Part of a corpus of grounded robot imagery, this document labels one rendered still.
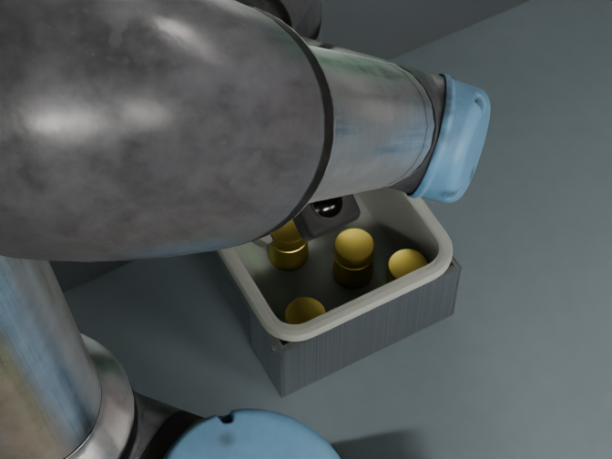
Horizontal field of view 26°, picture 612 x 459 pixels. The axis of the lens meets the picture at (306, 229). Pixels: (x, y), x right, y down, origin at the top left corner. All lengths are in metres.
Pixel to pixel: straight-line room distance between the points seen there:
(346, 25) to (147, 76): 0.84
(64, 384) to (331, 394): 0.45
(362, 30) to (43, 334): 0.68
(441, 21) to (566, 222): 0.24
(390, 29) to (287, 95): 0.83
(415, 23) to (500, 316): 0.31
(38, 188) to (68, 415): 0.32
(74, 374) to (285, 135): 0.28
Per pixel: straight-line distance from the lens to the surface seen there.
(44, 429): 0.72
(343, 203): 0.99
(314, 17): 0.93
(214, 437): 0.78
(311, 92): 0.48
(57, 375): 0.69
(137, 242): 0.45
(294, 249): 1.13
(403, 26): 1.30
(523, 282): 1.19
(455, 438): 1.11
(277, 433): 0.79
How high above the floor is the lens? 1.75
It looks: 56 degrees down
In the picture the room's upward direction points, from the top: straight up
